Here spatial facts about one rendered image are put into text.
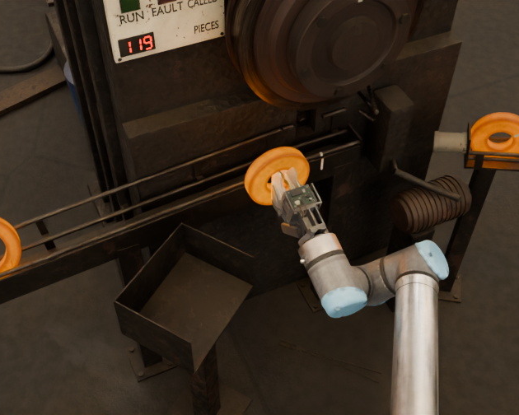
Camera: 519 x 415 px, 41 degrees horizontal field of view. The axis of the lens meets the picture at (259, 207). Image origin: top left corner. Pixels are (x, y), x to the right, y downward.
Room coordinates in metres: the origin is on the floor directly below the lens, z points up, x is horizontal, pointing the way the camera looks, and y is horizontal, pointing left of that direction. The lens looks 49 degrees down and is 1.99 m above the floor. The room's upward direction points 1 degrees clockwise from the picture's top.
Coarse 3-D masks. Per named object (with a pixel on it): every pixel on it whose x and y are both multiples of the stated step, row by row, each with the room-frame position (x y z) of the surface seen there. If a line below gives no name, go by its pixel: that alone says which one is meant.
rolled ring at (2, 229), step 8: (0, 224) 1.03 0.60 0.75; (8, 224) 1.05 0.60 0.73; (0, 232) 1.02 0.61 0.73; (8, 232) 1.02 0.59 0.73; (16, 232) 1.05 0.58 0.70; (8, 240) 1.02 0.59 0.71; (16, 240) 1.02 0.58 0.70; (8, 248) 1.01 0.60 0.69; (16, 248) 1.01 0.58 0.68; (8, 256) 1.00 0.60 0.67; (16, 256) 1.00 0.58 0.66; (0, 264) 0.99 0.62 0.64; (8, 264) 0.99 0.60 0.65; (16, 264) 0.99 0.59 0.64; (0, 272) 0.97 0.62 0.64
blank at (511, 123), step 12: (480, 120) 1.41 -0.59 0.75; (492, 120) 1.39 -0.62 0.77; (504, 120) 1.38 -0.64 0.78; (516, 120) 1.38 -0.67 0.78; (480, 132) 1.39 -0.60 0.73; (492, 132) 1.38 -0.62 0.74; (504, 132) 1.38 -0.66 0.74; (516, 132) 1.37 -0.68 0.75; (480, 144) 1.39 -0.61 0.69; (492, 144) 1.40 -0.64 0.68; (504, 144) 1.40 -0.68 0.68; (516, 144) 1.37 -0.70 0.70; (492, 156) 1.38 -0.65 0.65; (504, 156) 1.37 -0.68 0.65
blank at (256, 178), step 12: (264, 156) 1.12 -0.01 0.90; (276, 156) 1.11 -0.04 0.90; (288, 156) 1.12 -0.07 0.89; (300, 156) 1.13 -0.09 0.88; (252, 168) 1.10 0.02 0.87; (264, 168) 1.09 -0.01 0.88; (276, 168) 1.11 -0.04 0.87; (288, 168) 1.12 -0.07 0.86; (300, 168) 1.13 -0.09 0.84; (252, 180) 1.08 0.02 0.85; (264, 180) 1.09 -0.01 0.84; (300, 180) 1.13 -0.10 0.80; (252, 192) 1.08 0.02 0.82; (264, 192) 1.09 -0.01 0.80; (264, 204) 1.09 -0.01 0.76
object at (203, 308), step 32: (160, 256) 0.98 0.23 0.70; (192, 256) 1.05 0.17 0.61; (224, 256) 1.00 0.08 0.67; (128, 288) 0.88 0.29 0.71; (160, 288) 0.96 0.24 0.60; (192, 288) 0.96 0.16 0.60; (224, 288) 0.96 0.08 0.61; (128, 320) 0.82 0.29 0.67; (160, 320) 0.87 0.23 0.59; (192, 320) 0.87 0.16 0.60; (224, 320) 0.87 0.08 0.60; (160, 352) 0.78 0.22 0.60; (192, 352) 0.79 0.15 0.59; (192, 384) 0.91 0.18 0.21; (224, 384) 1.01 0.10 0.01
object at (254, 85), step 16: (240, 0) 1.27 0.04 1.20; (256, 0) 1.23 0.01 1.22; (240, 16) 1.25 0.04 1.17; (256, 16) 1.23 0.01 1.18; (416, 16) 1.41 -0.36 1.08; (240, 32) 1.22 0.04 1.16; (240, 48) 1.22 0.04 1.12; (240, 64) 1.22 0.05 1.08; (256, 80) 1.23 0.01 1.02; (272, 96) 1.25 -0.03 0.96
